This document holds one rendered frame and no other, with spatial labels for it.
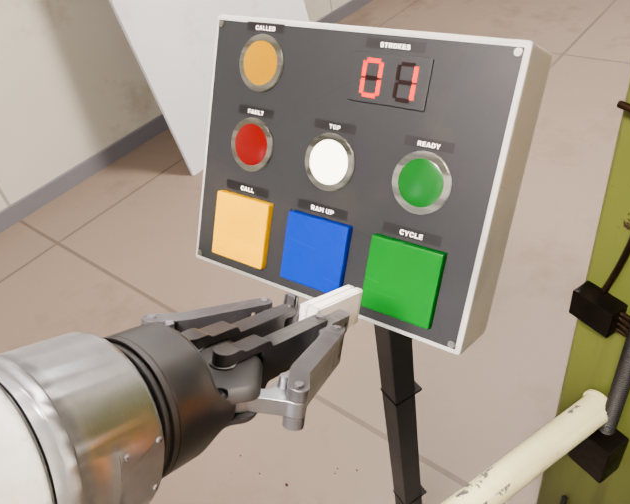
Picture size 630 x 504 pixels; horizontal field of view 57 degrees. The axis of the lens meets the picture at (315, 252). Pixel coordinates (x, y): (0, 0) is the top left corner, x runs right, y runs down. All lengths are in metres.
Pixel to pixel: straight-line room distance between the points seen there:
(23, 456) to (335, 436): 1.44
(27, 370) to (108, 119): 2.84
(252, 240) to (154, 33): 2.09
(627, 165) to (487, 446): 1.04
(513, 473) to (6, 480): 0.72
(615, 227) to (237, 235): 0.45
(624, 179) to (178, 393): 0.58
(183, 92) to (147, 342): 2.47
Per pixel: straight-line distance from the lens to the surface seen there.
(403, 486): 1.19
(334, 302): 0.43
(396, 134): 0.55
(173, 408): 0.28
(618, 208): 0.76
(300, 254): 0.61
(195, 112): 2.76
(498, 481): 0.86
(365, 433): 1.64
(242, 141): 0.64
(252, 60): 0.64
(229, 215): 0.66
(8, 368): 0.25
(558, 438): 0.90
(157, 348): 0.29
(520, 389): 1.73
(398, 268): 0.55
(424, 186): 0.54
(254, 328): 0.38
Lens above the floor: 1.40
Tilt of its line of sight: 40 degrees down
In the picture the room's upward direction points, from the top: 11 degrees counter-clockwise
